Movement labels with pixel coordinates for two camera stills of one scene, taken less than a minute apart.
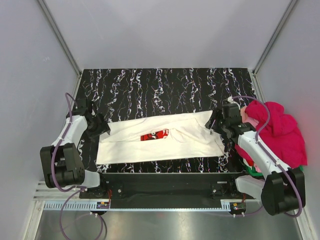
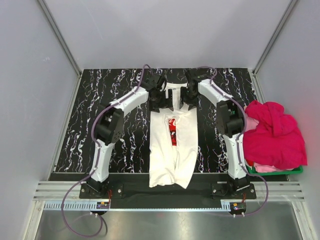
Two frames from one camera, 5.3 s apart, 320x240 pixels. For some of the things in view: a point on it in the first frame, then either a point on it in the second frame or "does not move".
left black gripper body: (94, 125) -> (159, 100)
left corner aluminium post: (58, 35) does not move
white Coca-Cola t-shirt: (172, 136) -> (173, 145)
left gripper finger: (95, 134) -> (154, 108)
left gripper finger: (103, 125) -> (170, 102)
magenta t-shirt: (281, 136) does not move
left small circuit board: (103, 205) does not move
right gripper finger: (213, 121) -> (182, 94)
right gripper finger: (227, 143) -> (191, 105)
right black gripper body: (221, 125) -> (191, 97)
